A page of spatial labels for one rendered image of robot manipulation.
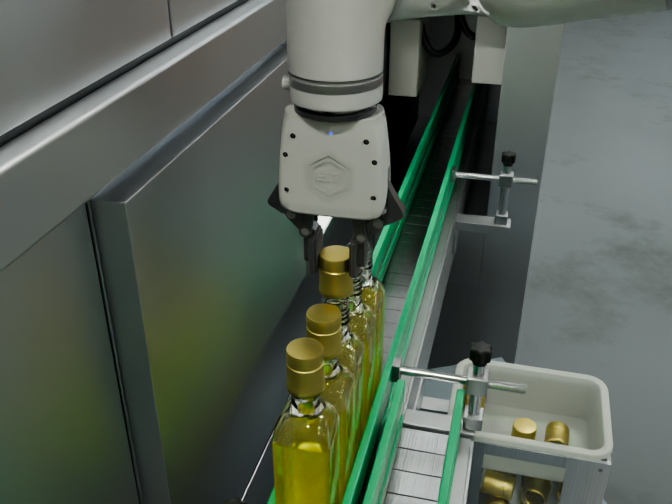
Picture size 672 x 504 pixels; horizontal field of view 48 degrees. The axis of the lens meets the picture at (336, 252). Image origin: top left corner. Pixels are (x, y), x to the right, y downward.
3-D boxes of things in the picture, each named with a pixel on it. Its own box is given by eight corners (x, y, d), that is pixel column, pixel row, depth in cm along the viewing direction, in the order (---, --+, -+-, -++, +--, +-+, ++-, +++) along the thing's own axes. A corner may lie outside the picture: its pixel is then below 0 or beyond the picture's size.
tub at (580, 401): (454, 397, 124) (458, 354, 119) (597, 420, 119) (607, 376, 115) (440, 475, 109) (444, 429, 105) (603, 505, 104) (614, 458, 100)
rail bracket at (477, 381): (393, 403, 103) (396, 327, 97) (519, 424, 99) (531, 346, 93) (388, 417, 100) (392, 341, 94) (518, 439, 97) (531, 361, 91)
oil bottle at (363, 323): (331, 427, 100) (331, 289, 89) (373, 435, 98) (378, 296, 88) (320, 458, 95) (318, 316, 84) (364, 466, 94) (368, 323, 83)
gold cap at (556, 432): (541, 456, 110) (543, 436, 114) (566, 461, 109) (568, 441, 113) (544, 437, 109) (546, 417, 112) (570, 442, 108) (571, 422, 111)
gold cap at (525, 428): (533, 441, 113) (537, 418, 111) (533, 458, 110) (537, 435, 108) (509, 437, 114) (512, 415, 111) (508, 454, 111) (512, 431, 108)
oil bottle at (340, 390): (308, 494, 90) (304, 348, 79) (355, 503, 89) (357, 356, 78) (295, 532, 85) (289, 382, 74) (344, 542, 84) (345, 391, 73)
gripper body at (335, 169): (268, 102, 66) (273, 217, 71) (384, 111, 64) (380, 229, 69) (292, 77, 72) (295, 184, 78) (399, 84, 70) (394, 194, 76)
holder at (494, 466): (418, 430, 129) (424, 357, 121) (587, 459, 123) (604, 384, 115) (401, 507, 114) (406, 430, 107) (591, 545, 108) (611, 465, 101)
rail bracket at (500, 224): (446, 242, 163) (454, 143, 152) (526, 252, 159) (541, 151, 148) (443, 253, 159) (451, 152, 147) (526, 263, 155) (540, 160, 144)
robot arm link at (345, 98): (270, 80, 64) (272, 114, 66) (373, 87, 63) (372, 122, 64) (297, 54, 71) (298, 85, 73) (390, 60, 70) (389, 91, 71)
